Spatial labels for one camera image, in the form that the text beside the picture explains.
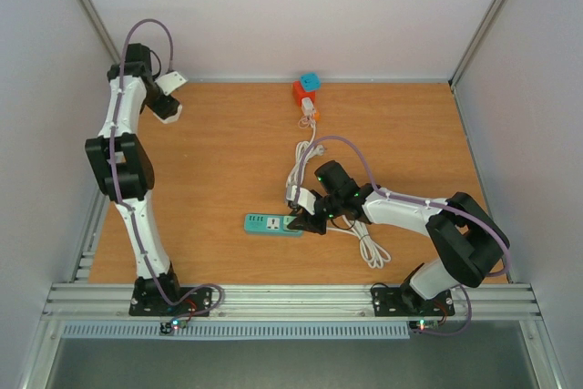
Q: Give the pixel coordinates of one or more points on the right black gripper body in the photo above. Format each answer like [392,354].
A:
[334,199]

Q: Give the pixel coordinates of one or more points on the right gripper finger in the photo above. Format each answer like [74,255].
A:
[294,223]
[314,223]

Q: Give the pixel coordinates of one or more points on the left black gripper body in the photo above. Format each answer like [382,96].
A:
[157,106]

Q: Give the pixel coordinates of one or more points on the teal power strip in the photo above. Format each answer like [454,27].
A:
[274,225]

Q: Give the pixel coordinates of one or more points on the white usb charger plug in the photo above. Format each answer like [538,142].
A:
[308,108]

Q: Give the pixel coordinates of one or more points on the red cube plug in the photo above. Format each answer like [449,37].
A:
[299,93]

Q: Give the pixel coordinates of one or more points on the blue cube plug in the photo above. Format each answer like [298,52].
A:
[310,82]

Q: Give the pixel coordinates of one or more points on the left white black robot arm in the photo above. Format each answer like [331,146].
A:
[125,174]

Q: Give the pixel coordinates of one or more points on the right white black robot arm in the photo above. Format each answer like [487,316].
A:
[468,243]

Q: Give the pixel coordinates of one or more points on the right small circuit board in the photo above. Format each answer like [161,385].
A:
[424,325]

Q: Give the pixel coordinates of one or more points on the small circuit board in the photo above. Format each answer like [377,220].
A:
[173,326]
[424,325]

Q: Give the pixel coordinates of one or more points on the left small circuit board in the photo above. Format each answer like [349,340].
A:
[173,326]

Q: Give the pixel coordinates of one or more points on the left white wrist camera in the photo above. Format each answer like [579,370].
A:
[170,82]

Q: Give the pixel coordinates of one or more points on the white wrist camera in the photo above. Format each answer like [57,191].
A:
[299,197]
[170,82]

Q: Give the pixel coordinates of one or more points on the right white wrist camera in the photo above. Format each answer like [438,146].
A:
[299,197]

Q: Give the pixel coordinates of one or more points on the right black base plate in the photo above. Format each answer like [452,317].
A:
[392,301]

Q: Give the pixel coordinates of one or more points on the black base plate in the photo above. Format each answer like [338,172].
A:
[392,301]
[200,300]

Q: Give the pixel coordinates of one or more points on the left aluminium corner post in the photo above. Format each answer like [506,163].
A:
[93,17]

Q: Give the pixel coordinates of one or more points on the aluminium corner post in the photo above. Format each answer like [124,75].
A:
[93,17]
[493,10]

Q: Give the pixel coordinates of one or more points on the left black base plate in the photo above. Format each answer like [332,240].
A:
[200,300]

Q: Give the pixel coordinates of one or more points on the front aluminium rail frame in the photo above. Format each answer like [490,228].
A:
[490,302]

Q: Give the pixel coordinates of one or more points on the grey slotted cable duct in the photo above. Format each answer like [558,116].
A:
[238,331]

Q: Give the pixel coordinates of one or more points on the right aluminium corner post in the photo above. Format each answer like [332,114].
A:
[493,10]

